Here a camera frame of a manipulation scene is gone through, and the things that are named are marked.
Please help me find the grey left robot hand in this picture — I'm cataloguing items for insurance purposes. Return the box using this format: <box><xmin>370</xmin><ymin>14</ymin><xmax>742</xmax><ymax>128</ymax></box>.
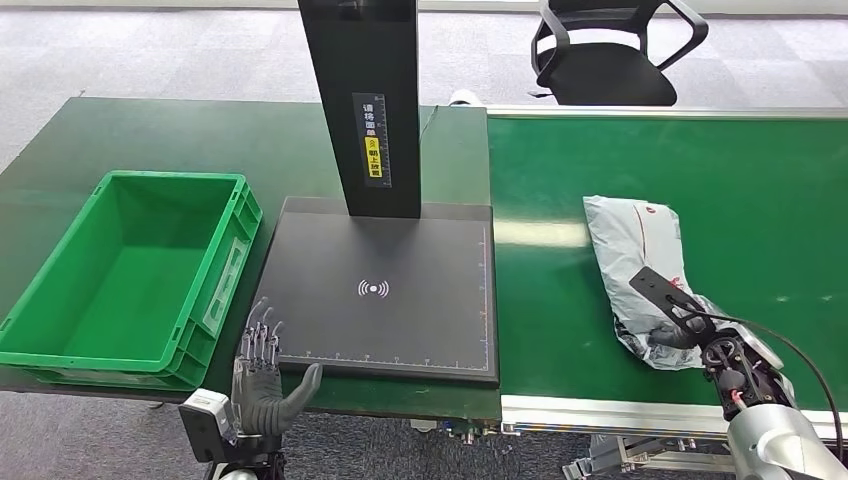
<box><xmin>231</xmin><ymin>298</ymin><xmax>325</xmax><ymax>437</ymax></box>

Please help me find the green plastic crate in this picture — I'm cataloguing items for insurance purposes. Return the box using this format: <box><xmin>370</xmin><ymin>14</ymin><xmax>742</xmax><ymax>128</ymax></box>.
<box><xmin>0</xmin><ymin>170</ymin><xmax>264</xmax><ymax>392</ymax></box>

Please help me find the black yellow ruler label sticker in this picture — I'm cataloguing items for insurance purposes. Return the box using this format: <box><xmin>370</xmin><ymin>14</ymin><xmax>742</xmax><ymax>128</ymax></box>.
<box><xmin>351</xmin><ymin>92</ymin><xmax>393</xmax><ymax>189</ymax></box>

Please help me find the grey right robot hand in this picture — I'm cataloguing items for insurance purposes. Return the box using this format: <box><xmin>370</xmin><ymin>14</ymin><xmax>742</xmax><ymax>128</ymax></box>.
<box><xmin>647</xmin><ymin>319</ymin><xmax>714</xmax><ymax>351</ymax></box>

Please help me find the white red-printed poly mailer package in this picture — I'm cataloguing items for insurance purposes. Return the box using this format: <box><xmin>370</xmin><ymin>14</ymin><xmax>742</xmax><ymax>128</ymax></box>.
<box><xmin>582</xmin><ymin>195</ymin><xmax>737</xmax><ymax>371</ymax></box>

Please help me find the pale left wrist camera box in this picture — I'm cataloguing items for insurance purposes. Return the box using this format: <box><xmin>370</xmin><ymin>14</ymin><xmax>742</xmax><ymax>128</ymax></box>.
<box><xmin>178</xmin><ymin>388</ymin><xmax>240</xmax><ymax>464</ymax></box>

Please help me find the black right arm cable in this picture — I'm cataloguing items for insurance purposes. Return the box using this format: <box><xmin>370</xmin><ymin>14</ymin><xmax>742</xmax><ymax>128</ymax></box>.
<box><xmin>665</xmin><ymin>298</ymin><xmax>846</xmax><ymax>462</ymax></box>

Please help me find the thin black machine cable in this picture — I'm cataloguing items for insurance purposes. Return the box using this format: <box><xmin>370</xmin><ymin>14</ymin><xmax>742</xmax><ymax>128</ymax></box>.
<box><xmin>418</xmin><ymin>105</ymin><xmax>440</xmax><ymax>144</ymax></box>

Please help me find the black inbound scanner machine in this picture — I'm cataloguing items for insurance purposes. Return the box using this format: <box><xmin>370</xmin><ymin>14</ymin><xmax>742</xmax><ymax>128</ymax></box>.
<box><xmin>254</xmin><ymin>0</ymin><xmax>500</xmax><ymax>389</ymax></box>

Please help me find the black office chair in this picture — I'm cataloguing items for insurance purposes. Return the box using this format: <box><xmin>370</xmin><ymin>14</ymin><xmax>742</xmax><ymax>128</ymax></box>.
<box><xmin>528</xmin><ymin>0</ymin><xmax>710</xmax><ymax>107</ymax></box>

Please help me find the green conveyor belt aluminium frame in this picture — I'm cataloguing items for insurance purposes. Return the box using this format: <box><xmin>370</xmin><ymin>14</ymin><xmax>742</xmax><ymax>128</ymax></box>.
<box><xmin>486</xmin><ymin>105</ymin><xmax>848</xmax><ymax>480</ymax></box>

